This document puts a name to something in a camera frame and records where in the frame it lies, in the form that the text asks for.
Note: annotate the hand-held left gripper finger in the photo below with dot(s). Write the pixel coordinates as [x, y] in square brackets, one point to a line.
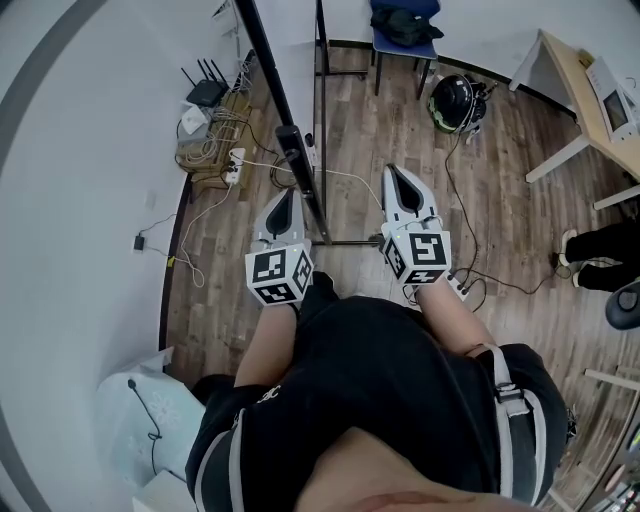
[298, 220]
[265, 222]

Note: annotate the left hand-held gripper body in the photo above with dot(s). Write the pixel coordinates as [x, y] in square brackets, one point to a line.
[272, 270]

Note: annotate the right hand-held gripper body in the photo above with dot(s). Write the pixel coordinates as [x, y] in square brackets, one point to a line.
[425, 252]

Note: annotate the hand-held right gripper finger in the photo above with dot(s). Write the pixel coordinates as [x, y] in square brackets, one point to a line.
[425, 197]
[388, 195]

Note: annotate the black framed whiteboard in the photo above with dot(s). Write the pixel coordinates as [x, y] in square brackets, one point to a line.
[270, 65]

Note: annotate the person's left forearm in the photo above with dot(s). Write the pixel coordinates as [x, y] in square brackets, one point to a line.
[265, 345]

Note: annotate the person's right forearm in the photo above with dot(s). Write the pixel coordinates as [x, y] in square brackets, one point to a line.
[450, 320]

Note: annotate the small white power strip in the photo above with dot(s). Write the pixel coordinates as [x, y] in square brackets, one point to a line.
[460, 287]

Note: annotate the black helmet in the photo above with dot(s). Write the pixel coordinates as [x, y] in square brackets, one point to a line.
[452, 102]

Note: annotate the small white network device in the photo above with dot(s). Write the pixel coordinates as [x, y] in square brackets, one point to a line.
[194, 120]

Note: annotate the black power adapter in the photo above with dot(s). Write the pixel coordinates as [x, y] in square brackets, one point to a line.
[139, 243]

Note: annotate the person's black shirt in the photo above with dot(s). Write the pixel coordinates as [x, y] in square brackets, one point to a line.
[370, 370]

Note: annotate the black router with antennas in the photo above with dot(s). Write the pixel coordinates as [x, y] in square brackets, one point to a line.
[205, 92]

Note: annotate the blue chair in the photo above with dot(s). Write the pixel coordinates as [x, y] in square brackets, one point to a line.
[400, 50]

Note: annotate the black bag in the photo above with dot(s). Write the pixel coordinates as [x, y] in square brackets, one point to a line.
[402, 22]

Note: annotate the wooden table with white legs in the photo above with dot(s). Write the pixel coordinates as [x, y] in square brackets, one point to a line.
[575, 95]

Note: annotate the white plastic bag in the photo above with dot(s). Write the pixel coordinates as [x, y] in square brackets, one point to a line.
[145, 425]

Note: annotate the white appliance with screen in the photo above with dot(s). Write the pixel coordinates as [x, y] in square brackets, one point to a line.
[617, 105]

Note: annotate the metal rack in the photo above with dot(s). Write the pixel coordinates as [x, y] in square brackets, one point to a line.
[605, 430]

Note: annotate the white box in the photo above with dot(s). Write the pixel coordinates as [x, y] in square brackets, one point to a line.
[160, 497]

